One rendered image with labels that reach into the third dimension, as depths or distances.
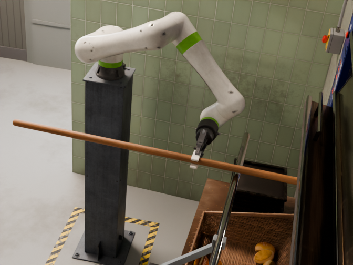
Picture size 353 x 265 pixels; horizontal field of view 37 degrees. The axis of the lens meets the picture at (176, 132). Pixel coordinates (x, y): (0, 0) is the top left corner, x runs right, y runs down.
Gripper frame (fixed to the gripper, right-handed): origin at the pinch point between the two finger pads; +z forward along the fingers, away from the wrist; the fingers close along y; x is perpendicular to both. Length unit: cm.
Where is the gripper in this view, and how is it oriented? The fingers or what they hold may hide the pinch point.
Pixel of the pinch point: (195, 159)
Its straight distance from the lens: 217.5
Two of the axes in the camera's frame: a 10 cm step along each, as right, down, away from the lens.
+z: -2.4, 5.0, -8.3
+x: -9.6, -2.1, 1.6
